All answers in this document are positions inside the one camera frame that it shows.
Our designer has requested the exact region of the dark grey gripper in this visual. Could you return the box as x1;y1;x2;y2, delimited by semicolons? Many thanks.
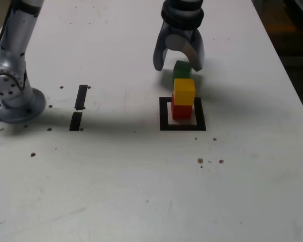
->
153;22;205;72

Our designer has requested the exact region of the yellow cube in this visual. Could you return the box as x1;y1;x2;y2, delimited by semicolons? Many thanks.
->
172;78;195;105

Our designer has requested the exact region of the red cube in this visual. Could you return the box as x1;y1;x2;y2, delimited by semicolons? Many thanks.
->
171;94;193;120

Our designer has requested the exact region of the black tape square outline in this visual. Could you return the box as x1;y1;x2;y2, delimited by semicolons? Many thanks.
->
159;96;207;132

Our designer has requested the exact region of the green cube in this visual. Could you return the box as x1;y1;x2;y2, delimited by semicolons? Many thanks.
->
172;60;192;84

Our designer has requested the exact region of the black tape strip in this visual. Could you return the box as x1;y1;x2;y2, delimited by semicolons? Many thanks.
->
69;84;88;132

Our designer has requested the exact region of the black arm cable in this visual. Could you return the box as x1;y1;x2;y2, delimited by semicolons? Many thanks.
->
0;0;15;69

